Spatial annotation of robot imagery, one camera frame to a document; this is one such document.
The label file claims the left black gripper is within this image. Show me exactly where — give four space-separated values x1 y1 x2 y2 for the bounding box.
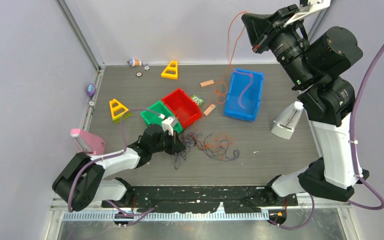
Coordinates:
150 128 186 155

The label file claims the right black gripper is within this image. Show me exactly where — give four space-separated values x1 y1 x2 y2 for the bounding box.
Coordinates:
241 3 315 89

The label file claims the purple wire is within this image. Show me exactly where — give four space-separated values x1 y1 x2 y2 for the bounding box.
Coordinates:
173 132 241 171

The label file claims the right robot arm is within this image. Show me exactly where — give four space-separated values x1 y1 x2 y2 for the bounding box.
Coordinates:
241 4 369 205

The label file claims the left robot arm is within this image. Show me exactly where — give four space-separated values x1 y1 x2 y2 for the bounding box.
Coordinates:
51 124 186 212

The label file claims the red plastic bin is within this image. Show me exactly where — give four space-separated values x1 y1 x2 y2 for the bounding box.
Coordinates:
161 88 203 129

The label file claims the wooden block near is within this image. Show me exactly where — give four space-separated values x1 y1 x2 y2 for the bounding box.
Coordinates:
203 104 216 116

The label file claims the wooden block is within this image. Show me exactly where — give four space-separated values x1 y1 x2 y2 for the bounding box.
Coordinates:
203 104 216 116
200 79 215 88

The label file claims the green small toy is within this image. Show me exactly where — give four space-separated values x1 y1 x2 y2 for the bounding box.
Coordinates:
191 94 205 107

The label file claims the blue plastic bin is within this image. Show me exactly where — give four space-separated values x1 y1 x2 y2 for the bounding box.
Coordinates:
223 68 265 122

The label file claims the wooden block far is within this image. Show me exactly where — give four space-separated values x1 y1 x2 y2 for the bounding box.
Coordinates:
200 79 215 88

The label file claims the yellow triangle block near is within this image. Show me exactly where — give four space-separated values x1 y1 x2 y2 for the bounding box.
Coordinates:
108 98 132 124

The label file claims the yellow triangle block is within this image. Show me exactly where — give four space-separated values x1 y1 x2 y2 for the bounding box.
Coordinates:
108 98 132 124
160 60 179 80

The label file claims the yellow triangle block far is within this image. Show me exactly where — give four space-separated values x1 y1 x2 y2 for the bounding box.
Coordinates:
160 60 179 80

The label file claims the pink tape dispenser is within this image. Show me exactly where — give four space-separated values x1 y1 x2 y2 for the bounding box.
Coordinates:
70 128 106 156

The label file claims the white tape dispenser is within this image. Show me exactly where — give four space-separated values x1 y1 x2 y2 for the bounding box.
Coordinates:
271 101 304 140

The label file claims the small figurine toy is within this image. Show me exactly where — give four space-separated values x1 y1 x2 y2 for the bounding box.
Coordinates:
127 58 142 67

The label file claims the purple round toy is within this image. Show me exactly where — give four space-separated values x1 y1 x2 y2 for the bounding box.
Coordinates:
86 84 97 97

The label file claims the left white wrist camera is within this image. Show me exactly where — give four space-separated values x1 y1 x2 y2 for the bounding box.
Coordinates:
158 114 179 136

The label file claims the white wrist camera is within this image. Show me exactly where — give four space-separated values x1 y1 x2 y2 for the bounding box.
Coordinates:
283 0 331 27
158 114 179 136

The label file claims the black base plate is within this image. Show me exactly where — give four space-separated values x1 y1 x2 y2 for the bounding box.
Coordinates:
113 186 298 214

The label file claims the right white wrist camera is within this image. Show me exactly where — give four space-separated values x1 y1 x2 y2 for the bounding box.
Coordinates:
283 0 331 27

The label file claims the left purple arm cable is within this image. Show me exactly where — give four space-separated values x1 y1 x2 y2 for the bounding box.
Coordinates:
66 108 166 229

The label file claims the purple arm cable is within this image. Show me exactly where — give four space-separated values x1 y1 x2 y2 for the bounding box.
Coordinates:
66 108 166 229
268 0 384 231

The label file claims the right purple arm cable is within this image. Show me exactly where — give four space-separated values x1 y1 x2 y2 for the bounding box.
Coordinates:
268 0 384 231

